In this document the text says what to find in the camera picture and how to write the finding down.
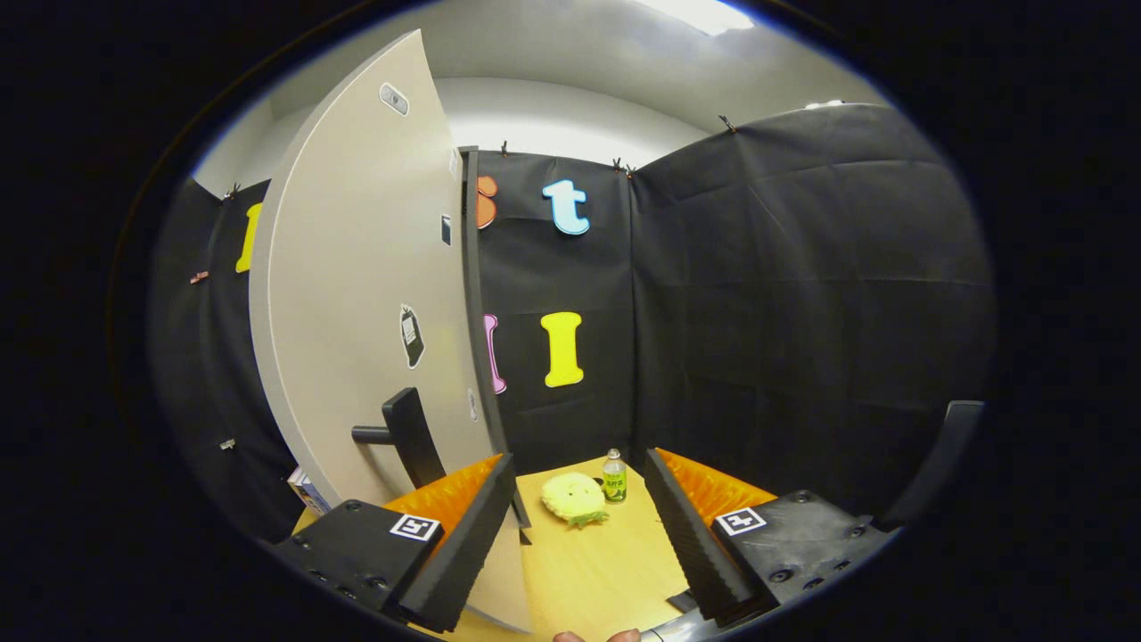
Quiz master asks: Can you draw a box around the black door handle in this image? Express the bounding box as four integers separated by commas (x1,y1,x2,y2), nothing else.
351,387,447,490

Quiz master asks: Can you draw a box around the black curved bar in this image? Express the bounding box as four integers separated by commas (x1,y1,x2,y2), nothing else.
878,400,986,531

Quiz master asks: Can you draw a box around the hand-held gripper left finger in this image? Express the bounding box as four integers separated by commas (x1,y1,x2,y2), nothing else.
272,453,518,634

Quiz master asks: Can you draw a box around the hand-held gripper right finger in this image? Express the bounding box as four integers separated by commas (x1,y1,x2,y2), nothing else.
644,448,897,627

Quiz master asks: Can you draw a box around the black backdrop cloth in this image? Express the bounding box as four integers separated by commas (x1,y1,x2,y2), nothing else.
147,103,997,536

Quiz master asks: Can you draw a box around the yellow plush toy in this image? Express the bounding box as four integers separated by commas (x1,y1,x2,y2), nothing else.
541,473,612,529

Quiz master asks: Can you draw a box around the beige shoe cabinet door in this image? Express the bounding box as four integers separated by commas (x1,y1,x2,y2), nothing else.
248,29,536,634

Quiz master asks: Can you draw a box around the blue book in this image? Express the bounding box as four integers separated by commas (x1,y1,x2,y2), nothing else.
287,465,332,516

